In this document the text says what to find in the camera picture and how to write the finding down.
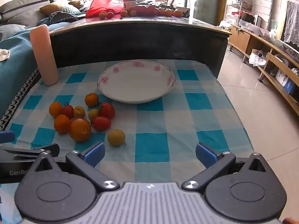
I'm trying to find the dark patterned cushion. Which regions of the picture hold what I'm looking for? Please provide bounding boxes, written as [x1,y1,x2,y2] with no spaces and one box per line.
[48,7,81,24]

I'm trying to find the tan cushion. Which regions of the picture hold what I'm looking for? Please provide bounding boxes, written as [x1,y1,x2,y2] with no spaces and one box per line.
[39,1,72,14]

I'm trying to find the red plastic bag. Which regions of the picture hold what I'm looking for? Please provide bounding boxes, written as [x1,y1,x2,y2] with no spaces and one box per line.
[86,0,125,18]

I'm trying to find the white wire rack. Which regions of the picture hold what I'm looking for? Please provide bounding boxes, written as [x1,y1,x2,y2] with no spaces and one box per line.
[225,2,254,26]

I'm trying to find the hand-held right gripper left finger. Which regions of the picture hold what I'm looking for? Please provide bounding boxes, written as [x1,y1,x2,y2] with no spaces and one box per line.
[28,141,120,192]

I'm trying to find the yellow plum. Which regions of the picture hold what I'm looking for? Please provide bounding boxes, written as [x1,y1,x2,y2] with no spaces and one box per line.
[88,109,100,121]
[73,106,86,119]

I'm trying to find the teal blanket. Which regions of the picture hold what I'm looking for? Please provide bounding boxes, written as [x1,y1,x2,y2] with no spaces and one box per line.
[0,16,78,122]

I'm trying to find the pale curtain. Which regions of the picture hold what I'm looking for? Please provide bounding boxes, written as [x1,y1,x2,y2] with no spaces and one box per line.
[193,0,221,25]

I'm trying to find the large orange tomato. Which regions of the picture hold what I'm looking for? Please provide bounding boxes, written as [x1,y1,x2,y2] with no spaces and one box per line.
[69,118,92,142]

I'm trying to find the grey sofa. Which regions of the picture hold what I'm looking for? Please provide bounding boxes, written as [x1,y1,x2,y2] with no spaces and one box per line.
[0,0,88,27]

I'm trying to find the wooden media cabinet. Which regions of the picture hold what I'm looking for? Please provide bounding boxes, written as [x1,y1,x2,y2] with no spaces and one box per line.
[228,24,299,116]

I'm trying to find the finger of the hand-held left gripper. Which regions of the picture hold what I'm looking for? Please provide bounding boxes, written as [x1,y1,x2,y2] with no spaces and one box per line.
[0,143,60,162]
[0,131,15,143]

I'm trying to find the small tangerine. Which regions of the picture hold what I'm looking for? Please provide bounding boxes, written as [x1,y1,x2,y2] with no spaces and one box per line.
[54,114,71,134]
[49,101,63,118]

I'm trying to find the dark table with glossy top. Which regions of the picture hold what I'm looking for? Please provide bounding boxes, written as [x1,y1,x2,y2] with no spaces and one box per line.
[48,14,232,80]

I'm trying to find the flat red package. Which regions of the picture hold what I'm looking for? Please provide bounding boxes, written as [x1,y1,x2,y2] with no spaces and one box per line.
[129,5,160,17]

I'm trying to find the pink ribbed cylinder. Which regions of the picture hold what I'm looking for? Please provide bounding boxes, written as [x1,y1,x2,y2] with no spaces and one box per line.
[30,24,59,86]

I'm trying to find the blue white checkered tablecloth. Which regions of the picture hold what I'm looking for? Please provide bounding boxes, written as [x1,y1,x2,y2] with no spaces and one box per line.
[0,58,255,224]

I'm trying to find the white lace cloth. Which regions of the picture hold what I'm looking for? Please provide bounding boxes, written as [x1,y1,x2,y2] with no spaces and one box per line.
[280,1,299,47]

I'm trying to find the white floral rimmed plate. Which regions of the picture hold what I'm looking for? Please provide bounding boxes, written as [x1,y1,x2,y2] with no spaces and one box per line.
[97,60,176,104]

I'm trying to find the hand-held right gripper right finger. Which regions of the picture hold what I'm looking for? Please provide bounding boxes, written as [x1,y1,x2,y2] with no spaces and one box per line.
[182,142,271,193]

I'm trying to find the yellow tomato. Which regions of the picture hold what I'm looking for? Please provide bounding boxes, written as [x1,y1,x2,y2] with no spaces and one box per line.
[107,129,126,146]

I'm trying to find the blue and white box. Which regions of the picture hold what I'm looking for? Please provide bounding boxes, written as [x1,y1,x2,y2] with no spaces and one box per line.
[275,69,295,95]

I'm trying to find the white plastic bag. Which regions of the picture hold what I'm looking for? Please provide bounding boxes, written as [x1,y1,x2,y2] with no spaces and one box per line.
[248,49,268,67]

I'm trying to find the scattered group of spare fruits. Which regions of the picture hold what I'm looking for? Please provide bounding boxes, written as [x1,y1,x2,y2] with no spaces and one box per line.
[98,8,184,20]

